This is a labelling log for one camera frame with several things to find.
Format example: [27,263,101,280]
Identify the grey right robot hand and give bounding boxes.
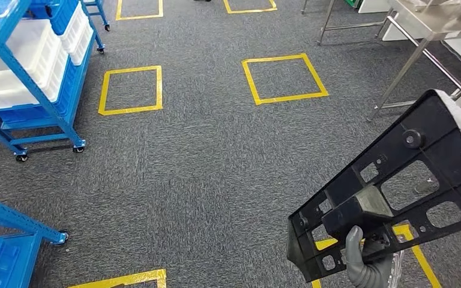
[345,226,405,288]

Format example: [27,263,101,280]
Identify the black plastic plate frame part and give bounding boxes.
[286,89,461,283]

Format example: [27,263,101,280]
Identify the blue metal shelf rack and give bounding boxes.
[0,190,69,288]
[0,0,107,163]
[81,0,110,32]

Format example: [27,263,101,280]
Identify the clear plastic wrap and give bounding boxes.
[405,0,461,13]

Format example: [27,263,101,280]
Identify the white plastic crate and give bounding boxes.
[57,2,95,67]
[0,20,69,110]

